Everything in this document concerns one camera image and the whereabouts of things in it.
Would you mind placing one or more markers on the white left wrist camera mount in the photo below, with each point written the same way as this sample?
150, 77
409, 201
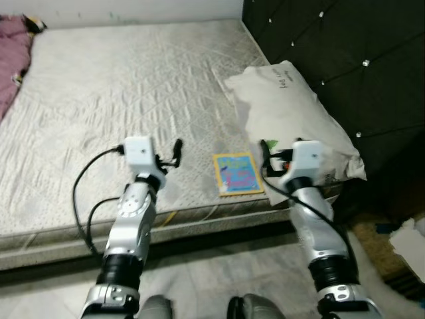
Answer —
138, 153

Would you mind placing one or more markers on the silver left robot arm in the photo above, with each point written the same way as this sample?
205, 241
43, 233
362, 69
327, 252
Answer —
129, 226

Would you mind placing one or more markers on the white quilted mattress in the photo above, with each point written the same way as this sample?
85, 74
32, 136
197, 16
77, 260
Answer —
119, 80

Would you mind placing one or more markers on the black tufted headboard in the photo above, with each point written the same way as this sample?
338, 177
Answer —
345, 66

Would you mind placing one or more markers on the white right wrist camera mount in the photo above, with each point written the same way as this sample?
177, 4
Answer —
307, 158

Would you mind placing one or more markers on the white paper sheet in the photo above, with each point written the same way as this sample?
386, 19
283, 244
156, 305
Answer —
410, 246

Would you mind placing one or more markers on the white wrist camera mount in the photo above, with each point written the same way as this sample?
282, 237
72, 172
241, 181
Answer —
307, 158
138, 153

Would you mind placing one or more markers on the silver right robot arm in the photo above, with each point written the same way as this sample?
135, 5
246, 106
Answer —
319, 232

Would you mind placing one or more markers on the colourful picture book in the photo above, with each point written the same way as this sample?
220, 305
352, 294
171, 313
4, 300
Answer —
232, 174

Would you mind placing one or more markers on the grey left robot leg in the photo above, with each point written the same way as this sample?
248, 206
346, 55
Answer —
157, 309

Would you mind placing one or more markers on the purple printed blanket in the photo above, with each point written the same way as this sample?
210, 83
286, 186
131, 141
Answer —
13, 60

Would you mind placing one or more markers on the white pillow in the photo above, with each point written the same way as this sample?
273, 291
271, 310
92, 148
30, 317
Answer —
285, 106

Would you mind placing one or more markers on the brown woven mat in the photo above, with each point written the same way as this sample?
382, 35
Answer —
375, 246

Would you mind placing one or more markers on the grey right robot leg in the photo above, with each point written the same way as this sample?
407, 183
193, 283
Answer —
254, 308

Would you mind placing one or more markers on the grey robot leg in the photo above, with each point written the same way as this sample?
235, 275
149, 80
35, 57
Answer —
254, 308
157, 309

